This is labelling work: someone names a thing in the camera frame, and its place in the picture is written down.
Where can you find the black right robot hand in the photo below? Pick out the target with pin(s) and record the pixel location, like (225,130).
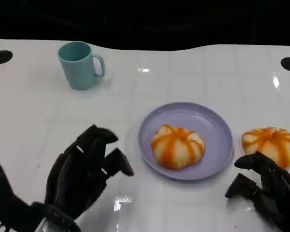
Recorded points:
(273,191)

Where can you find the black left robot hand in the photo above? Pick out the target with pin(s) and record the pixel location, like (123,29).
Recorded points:
(77,176)

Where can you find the orange white toy bread roll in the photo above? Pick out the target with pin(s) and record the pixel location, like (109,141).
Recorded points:
(268,142)
(177,147)

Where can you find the lilac plate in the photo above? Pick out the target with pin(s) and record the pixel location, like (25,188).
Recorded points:
(207,120)

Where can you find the pale green mug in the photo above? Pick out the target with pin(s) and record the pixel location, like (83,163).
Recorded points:
(78,70)

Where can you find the black backdrop cloth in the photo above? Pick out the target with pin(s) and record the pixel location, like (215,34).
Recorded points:
(145,19)

